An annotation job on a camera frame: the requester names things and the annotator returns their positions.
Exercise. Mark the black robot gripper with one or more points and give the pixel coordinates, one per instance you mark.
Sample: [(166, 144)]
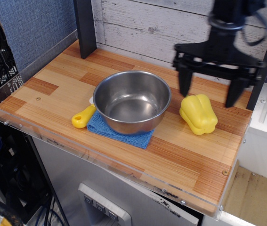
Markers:
[(218, 57)]

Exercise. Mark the yellow bell pepper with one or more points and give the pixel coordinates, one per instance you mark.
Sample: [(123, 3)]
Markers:
[(197, 112)]

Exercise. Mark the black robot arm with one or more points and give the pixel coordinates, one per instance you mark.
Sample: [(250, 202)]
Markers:
[(236, 11)]

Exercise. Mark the stainless steel bowl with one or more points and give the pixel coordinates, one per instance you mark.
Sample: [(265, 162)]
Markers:
[(132, 102)]

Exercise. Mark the blue folded cloth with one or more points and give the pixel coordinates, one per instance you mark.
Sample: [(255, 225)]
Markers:
[(97, 125)]

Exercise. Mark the silver cabinet with buttons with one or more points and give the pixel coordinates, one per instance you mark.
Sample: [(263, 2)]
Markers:
[(79, 184)]

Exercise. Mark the clear acrylic table guard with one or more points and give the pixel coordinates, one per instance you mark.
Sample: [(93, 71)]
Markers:
[(186, 169)]

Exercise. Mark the dark right frame post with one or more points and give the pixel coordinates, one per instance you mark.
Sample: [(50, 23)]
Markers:
[(265, 70)]

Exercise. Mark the dark frame post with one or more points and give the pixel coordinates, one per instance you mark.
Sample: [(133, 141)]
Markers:
[(265, 70), (85, 27)]

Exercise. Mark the yellow handled knife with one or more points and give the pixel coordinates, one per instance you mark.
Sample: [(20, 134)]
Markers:
[(81, 119)]

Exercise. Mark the dark left frame post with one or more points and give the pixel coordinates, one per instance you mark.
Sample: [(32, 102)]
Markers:
[(85, 27)]

